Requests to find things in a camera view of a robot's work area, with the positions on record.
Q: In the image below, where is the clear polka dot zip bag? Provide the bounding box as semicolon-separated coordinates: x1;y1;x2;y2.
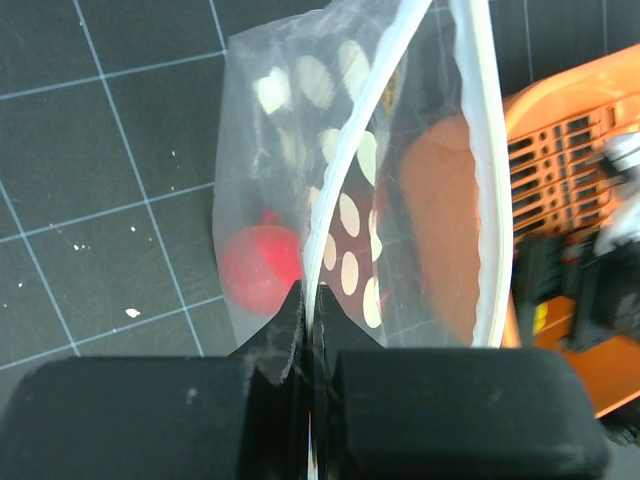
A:
212;1;509;348

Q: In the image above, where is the red toy strawberry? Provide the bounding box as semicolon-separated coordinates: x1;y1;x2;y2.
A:
218;210;302;317

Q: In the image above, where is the orange plastic basket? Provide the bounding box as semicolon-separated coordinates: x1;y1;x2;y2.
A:
399;46;639;417

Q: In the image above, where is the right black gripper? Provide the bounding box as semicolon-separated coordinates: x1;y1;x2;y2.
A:
517;227;639;352

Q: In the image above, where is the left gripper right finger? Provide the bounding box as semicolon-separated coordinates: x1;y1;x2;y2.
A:
313;286;609;479

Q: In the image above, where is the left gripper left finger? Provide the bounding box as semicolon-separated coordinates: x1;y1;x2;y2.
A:
1;284;306;479

